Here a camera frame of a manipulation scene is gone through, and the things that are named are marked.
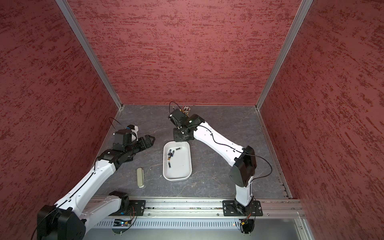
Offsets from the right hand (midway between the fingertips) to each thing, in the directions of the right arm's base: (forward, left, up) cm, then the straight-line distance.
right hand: (180, 140), depth 79 cm
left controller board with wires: (-35, +30, -19) cm, 50 cm away
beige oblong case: (-14, +23, -15) cm, 31 cm away
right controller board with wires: (-37, -32, -18) cm, 52 cm away
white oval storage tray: (-4, +4, -17) cm, 18 cm away
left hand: (0, +18, -4) cm, 19 cm away
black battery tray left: (+2, +9, -18) cm, 20 cm away
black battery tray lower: (-7, +8, -17) cm, 20 cm away
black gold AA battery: (0, +9, -17) cm, 19 cm away
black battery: (+4, +4, -17) cm, 18 cm away
